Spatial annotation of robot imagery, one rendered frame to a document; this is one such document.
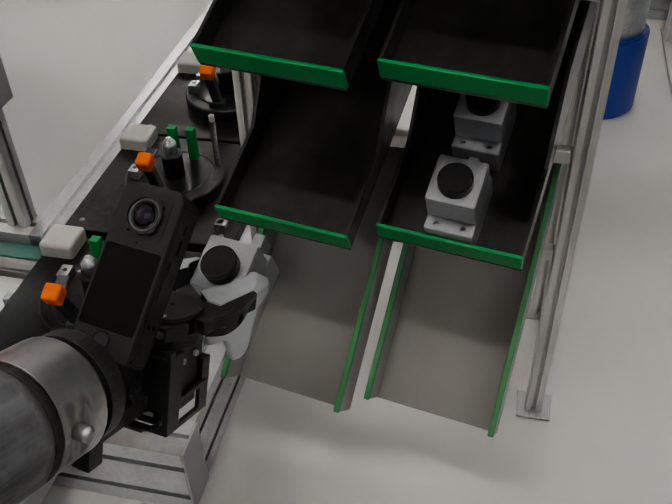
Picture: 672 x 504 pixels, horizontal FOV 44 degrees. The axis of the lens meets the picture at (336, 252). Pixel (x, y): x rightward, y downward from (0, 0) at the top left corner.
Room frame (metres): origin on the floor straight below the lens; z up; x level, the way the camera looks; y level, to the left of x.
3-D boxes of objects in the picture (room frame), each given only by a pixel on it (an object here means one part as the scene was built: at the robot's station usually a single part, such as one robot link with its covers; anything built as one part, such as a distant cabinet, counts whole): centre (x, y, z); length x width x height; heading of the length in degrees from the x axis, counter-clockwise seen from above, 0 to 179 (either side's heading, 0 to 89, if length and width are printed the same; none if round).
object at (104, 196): (0.98, 0.23, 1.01); 0.24 x 0.24 x 0.13; 76
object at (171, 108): (1.22, 0.17, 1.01); 0.24 x 0.24 x 0.13; 76
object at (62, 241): (0.85, 0.36, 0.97); 0.05 x 0.05 x 0.04; 76
